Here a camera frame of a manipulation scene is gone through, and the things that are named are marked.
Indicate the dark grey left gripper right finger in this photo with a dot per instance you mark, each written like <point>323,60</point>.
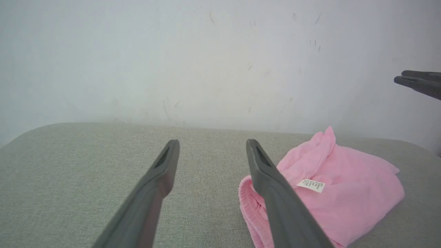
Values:
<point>286,213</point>

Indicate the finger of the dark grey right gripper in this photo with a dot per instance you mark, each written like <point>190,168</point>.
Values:
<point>425,74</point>
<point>425,86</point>

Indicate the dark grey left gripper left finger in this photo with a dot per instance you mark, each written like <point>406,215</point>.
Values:
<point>144,206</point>

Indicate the pink garment with white label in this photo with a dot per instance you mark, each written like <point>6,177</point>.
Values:
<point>355,210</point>

